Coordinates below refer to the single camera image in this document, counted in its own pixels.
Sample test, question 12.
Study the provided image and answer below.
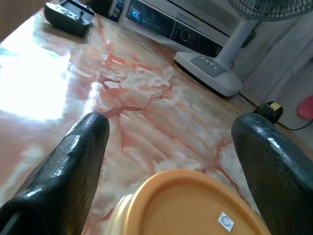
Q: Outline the white curtain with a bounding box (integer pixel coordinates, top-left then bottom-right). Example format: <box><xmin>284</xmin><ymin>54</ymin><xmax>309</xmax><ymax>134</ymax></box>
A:
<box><xmin>243</xmin><ymin>11</ymin><xmax>313</xmax><ymax>111</ymax></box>

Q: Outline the white standing fan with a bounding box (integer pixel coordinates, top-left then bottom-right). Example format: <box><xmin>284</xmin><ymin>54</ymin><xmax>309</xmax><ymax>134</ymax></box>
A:
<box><xmin>174</xmin><ymin>0</ymin><xmax>313</xmax><ymax>98</ymax></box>

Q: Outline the black tape dispenser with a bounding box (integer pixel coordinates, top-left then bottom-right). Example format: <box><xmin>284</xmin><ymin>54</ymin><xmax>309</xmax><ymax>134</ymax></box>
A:
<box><xmin>253</xmin><ymin>101</ymin><xmax>284</xmax><ymax>125</ymax></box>

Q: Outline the black remote controller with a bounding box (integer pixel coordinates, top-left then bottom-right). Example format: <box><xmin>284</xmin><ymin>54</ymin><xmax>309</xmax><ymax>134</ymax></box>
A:
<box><xmin>44</xmin><ymin>0</ymin><xmax>95</xmax><ymax>37</ymax></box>

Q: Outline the black power cable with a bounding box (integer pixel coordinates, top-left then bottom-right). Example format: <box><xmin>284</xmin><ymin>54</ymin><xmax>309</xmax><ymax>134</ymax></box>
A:
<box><xmin>229</xmin><ymin>60</ymin><xmax>313</xmax><ymax>131</ymax></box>

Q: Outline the orange lidded food container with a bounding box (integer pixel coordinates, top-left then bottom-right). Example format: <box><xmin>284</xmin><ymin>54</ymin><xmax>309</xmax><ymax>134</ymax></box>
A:
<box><xmin>107</xmin><ymin>168</ymin><xmax>271</xmax><ymax>235</ymax></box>

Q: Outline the white appliance with black panel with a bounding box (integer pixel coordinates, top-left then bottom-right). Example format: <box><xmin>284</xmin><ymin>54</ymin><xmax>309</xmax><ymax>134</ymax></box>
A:
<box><xmin>116</xmin><ymin>0</ymin><xmax>242</xmax><ymax>58</ymax></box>

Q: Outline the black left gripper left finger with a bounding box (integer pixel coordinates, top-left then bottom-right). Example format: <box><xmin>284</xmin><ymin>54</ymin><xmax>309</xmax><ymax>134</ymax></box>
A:
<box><xmin>0</xmin><ymin>112</ymin><xmax>110</xmax><ymax>235</ymax></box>

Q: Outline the red round object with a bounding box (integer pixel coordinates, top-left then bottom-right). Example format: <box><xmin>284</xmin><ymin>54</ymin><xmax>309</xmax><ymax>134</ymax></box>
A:
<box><xmin>296</xmin><ymin>95</ymin><xmax>313</xmax><ymax>120</ymax></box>

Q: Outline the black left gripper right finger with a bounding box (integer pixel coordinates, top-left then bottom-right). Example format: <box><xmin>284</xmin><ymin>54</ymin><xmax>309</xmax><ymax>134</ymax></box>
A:
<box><xmin>230</xmin><ymin>113</ymin><xmax>313</xmax><ymax>235</ymax></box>

